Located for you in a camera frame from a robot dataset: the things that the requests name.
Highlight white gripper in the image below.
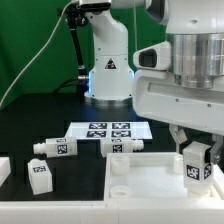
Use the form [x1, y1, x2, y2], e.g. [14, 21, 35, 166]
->
[132, 69, 224, 164]

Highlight white square tabletop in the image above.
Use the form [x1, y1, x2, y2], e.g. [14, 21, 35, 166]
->
[104, 153, 224, 207]

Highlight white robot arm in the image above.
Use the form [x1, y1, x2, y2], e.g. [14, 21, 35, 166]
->
[80, 0, 224, 163]

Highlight white front fence bar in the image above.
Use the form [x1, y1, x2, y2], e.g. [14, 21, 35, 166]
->
[0, 199, 224, 224]

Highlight white left fence block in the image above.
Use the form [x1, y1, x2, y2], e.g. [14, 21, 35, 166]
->
[0, 157, 11, 187]

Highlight white marker base plate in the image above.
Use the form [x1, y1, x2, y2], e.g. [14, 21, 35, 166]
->
[65, 122, 152, 140]

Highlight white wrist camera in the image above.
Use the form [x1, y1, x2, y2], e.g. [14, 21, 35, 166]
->
[133, 41, 171, 71]

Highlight black cables on table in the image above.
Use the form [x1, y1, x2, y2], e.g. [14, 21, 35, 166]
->
[53, 75, 90, 94]

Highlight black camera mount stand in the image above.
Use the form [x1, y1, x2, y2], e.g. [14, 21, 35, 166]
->
[57, 2, 88, 80]

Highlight grey cable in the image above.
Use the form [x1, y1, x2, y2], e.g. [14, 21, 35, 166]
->
[0, 0, 81, 108]

